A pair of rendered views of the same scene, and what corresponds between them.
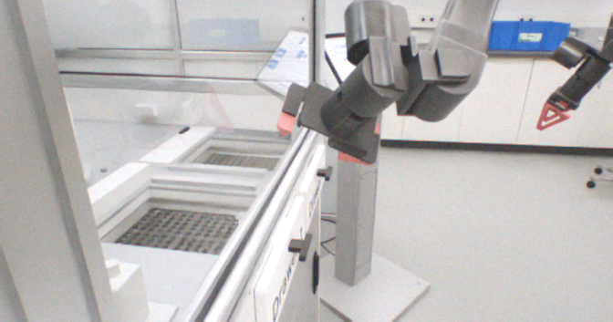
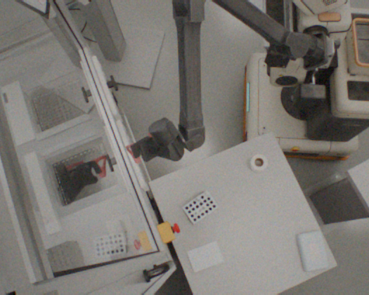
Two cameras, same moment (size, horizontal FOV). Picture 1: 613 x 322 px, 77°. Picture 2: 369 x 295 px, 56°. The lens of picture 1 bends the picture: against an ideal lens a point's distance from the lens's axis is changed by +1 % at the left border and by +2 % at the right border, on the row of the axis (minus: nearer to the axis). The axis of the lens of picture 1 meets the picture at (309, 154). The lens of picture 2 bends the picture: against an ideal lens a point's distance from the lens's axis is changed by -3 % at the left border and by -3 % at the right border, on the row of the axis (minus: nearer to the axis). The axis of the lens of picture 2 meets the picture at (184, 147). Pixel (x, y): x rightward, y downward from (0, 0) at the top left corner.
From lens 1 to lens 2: 0.95 m
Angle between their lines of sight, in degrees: 54
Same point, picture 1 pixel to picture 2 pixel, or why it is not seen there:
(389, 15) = (168, 130)
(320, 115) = (150, 153)
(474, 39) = (199, 122)
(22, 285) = not seen: hidden behind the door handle
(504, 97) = not seen: outside the picture
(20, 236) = not seen: hidden behind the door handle
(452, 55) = (196, 140)
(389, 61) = (177, 150)
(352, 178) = (95, 12)
